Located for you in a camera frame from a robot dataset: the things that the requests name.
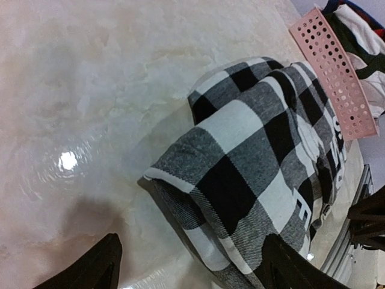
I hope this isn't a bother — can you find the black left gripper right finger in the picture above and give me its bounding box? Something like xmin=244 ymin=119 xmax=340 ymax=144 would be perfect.
xmin=262 ymin=234 xmax=346 ymax=289

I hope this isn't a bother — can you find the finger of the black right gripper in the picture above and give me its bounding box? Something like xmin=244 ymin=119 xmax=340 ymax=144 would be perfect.
xmin=348 ymin=189 xmax=384 ymax=222
xmin=349 ymin=221 xmax=384 ymax=249

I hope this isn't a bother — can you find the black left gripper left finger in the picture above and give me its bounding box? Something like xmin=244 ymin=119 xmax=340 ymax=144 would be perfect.
xmin=35 ymin=233 xmax=122 ymax=289

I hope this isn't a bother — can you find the black white checked shirt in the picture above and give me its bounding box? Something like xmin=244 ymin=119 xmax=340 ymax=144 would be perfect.
xmin=144 ymin=57 xmax=347 ymax=288

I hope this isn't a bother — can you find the pink plastic laundry basket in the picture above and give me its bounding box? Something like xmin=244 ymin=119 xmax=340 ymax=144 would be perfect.
xmin=289 ymin=7 xmax=378 ymax=141

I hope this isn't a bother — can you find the front aluminium rail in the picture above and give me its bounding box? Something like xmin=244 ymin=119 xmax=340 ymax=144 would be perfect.
xmin=320 ymin=164 xmax=373 ymax=283

